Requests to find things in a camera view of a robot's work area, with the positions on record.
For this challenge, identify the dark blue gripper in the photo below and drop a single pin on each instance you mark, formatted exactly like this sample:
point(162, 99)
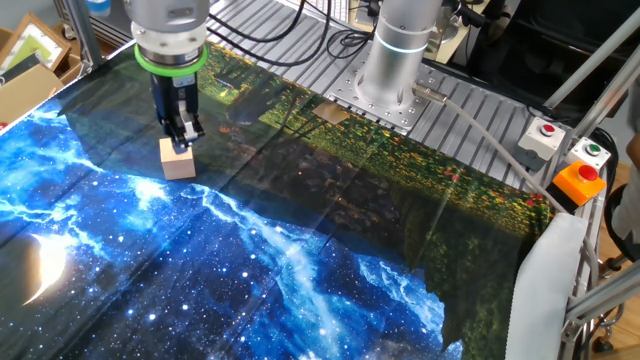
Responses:
point(172, 97)

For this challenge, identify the small wooden cube block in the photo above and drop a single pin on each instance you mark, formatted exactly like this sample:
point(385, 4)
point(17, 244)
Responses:
point(177, 165)

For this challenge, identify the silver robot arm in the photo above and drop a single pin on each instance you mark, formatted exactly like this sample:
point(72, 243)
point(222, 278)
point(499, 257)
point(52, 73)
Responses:
point(400, 30)

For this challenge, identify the galaxy print tablecloth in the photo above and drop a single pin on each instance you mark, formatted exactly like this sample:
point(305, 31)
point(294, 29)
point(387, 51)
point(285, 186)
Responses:
point(250, 250)

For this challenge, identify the brown tape patch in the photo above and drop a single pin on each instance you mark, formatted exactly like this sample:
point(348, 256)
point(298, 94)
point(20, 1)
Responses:
point(331, 113)

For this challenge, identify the brown cardboard flap box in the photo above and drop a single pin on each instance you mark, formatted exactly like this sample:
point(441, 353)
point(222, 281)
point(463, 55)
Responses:
point(25, 92)

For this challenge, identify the white box red button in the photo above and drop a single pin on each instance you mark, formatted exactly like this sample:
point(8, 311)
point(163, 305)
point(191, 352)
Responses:
point(540, 142)

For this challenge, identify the white fabric sheet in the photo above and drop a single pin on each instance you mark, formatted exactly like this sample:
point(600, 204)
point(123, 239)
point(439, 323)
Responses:
point(545, 290)

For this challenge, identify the orange emergency stop box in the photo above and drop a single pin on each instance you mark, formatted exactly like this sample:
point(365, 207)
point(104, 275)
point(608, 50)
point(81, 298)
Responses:
point(575, 185)

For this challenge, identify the white box green button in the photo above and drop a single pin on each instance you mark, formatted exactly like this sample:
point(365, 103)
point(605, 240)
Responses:
point(587, 155)

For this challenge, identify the black stool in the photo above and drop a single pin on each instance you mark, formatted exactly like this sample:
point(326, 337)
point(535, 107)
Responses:
point(612, 225)

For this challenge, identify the aluminium frame post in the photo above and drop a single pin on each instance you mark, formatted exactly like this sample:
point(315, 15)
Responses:
point(82, 30)
point(605, 295)
point(595, 60)
point(610, 100)

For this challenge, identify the wooden picture frame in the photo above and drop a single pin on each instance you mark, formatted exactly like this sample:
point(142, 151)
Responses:
point(30, 47)

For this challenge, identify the silver bolted base plate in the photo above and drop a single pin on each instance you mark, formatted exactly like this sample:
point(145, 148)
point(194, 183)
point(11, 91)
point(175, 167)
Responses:
point(400, 117)

